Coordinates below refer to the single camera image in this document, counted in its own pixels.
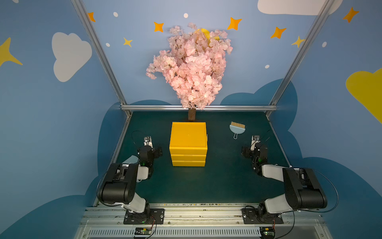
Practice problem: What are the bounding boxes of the yellow drawer cabinet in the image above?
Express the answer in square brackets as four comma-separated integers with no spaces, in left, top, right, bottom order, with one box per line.
[169,122,208,167]

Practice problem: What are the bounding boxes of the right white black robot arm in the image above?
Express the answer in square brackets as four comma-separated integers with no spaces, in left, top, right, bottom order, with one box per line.
[241,142,328,216]

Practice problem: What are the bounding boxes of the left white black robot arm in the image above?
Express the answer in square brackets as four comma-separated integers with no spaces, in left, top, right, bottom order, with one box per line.
[97,145,163,217]

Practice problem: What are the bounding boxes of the light blue dustpan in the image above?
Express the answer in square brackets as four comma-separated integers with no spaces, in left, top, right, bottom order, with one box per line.
[121,155,139,164]

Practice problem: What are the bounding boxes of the light blue hand brush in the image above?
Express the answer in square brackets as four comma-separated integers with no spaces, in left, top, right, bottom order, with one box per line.
[229,121,246,139]

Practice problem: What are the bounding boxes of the left circuit board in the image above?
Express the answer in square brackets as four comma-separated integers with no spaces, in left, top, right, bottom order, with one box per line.
[134,228,152,237]

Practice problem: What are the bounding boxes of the circuit board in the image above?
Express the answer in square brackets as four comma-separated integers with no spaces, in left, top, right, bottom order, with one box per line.
[260,227,276,239]
[134,228,152,237]

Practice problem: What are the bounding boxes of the right circuit board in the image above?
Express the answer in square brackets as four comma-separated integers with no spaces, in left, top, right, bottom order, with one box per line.
[260,227,276,239]

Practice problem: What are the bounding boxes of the pink blossom artificial tree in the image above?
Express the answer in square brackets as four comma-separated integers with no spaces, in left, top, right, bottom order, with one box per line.
[146,23,233,121]

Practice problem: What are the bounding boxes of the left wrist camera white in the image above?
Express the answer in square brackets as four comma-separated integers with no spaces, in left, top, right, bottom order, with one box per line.
[144,136,153,148]

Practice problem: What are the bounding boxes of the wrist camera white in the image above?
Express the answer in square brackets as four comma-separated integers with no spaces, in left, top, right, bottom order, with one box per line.
[251,135,260,147]
[144,136,153,148]

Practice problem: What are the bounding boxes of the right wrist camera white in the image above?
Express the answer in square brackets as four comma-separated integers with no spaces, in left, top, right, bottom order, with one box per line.
[251,135,260,147]

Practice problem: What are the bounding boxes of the aluminium frame rail back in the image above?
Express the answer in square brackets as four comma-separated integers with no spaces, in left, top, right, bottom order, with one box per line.
[120,104,278,113]

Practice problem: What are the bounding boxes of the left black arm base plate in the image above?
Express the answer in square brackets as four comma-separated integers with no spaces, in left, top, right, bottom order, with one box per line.
[123,208,165,225]

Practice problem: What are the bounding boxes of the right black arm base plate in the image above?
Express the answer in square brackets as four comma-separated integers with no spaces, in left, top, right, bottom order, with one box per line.
[241,207,284,225]

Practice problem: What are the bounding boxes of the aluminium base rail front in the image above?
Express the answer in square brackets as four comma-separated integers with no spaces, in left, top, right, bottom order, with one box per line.
[75,203,332,239]

